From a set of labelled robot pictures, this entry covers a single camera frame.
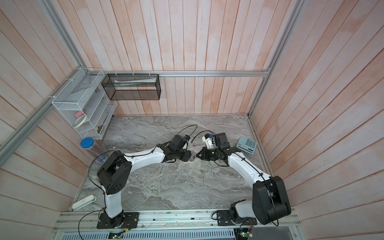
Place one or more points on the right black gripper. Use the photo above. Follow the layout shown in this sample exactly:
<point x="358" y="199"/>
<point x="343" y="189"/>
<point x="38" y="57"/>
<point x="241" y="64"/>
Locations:
<point x="205" y="157"/>

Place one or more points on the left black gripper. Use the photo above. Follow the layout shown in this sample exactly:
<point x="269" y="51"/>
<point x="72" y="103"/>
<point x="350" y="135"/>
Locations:
<point x="187" y="156"/>

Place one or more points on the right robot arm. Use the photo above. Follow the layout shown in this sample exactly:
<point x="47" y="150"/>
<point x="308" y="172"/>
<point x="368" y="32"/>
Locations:
<point x="269" y="201"/>

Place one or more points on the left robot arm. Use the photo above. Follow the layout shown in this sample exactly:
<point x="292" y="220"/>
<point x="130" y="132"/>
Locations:
<point x="114" y="173"/>

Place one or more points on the grey desk calculator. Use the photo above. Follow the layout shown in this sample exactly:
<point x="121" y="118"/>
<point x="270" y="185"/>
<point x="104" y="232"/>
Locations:
<point x="247" y="145"/>

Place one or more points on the blue lid straw jar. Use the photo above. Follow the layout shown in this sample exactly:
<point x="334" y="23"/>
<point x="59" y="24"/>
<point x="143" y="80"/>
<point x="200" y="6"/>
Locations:
<point x="90" y="145"/>

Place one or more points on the ruler in black basket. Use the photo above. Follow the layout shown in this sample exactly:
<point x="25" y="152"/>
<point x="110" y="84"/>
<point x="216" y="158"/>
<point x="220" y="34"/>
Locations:
<point x="146" y="82"/>

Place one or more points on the white power strip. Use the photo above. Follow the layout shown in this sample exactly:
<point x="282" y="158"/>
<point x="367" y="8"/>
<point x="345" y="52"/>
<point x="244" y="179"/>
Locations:
<point x="84" y="202"/>

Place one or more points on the white tape roll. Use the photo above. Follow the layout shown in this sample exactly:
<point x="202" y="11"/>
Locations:
<point x="80" y="120"/>

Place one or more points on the pink eraser block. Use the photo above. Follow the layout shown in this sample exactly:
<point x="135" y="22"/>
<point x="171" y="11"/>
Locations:
<point x="79" y="114"/>

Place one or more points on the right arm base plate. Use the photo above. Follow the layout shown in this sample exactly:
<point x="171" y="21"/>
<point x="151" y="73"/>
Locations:
<point x="230" y="218"/>

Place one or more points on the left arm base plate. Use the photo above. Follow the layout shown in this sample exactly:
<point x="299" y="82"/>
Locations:
<point x="127" y="220"/>

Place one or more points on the aluminium frame horizontal bar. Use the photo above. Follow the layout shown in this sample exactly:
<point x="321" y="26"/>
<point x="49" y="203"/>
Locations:
<point x="166" y="74"/>

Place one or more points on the black wire mesh basket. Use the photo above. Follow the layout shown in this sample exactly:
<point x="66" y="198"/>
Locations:
<point x="131" y="93"/>

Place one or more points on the white wire mesh shelf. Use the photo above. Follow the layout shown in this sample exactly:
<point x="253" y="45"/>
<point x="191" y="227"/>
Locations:
<point x="82" y="91"/>

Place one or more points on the aluminium mounting rail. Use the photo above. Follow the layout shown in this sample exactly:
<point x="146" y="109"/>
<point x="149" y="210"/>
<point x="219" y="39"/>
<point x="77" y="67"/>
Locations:
<point x="147" y="220"/>

